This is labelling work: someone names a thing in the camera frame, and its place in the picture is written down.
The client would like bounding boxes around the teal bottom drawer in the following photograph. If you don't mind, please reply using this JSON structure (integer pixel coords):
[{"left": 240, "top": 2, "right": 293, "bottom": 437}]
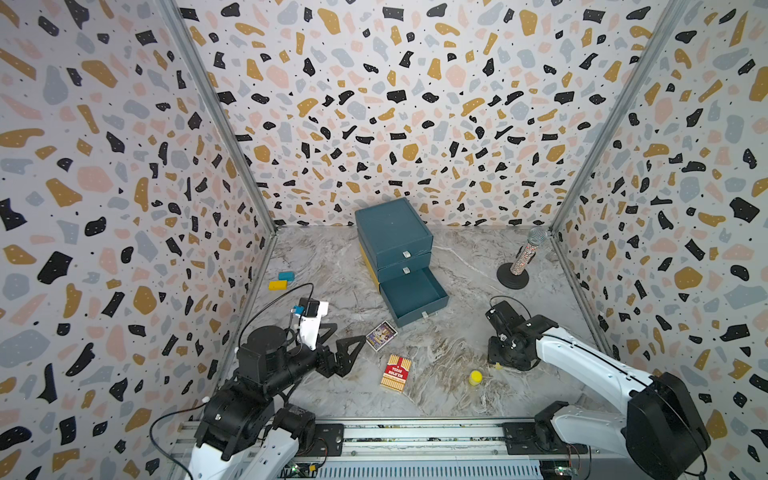
[{"left": 380, "top": 267, "right": 449, "bottom": 327}]

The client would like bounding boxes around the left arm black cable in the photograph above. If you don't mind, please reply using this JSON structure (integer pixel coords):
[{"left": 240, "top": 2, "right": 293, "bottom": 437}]
[{"left": 148, "top": 400, "right": 208, "bottom": 480}]

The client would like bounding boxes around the red Texas Hold'em card box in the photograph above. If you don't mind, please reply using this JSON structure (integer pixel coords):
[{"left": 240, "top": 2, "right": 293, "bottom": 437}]
[{"left": 380, "top": 354, "right": 412, "bottom": 393}]

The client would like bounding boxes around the sprinkle-filled tube on black base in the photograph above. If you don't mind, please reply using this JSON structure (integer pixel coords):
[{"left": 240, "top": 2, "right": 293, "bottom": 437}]
[{"left": 496, "top": 226, "right": 549, "bottom": 290}]

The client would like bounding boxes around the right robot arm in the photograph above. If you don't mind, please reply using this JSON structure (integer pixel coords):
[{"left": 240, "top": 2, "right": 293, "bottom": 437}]
[{"left": 485, "top": 296, "right": 711, "bottom": 479}]

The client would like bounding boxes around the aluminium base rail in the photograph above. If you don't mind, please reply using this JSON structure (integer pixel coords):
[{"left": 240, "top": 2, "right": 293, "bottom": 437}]
[{"left": 167, "top": 416, "right": 679, "bottom": 480}]

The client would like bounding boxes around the yellow block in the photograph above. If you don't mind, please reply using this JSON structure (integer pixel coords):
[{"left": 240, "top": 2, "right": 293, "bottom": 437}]
[{"left": 268, "top": 280, "right": 288, "bottom": 291}]

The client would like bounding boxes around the teal drawer cabinet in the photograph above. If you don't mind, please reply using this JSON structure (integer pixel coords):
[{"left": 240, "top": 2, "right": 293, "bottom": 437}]
[{"left": 355, "top": 198, "right": 433, "bottom": 291}]

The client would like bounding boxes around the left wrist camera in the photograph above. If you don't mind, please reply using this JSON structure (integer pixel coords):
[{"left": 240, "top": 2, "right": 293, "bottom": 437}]
[{"left": 293, "top": 297, "right": 329, "bottom": 350}]

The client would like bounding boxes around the purple card pack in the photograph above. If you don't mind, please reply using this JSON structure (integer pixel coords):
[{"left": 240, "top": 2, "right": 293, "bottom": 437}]
[{"left": 365, "top": 321, "right": 398, "bottom": 352}]

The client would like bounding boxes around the circuit board with wires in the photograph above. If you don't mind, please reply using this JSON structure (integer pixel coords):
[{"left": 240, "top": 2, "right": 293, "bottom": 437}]
[{"left": 278, "top": 461, "right": 323, "bottom": 479}]

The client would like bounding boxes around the teal block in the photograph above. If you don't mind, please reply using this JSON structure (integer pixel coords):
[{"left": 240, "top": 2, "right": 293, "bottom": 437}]
[{"left": 278, "top": 271, "right": 295, "bottom": 282}]

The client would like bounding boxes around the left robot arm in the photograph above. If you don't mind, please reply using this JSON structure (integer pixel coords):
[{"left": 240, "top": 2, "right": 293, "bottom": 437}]
[{"left": 187, "top": 324, "right": 366, "bottom": 479}]

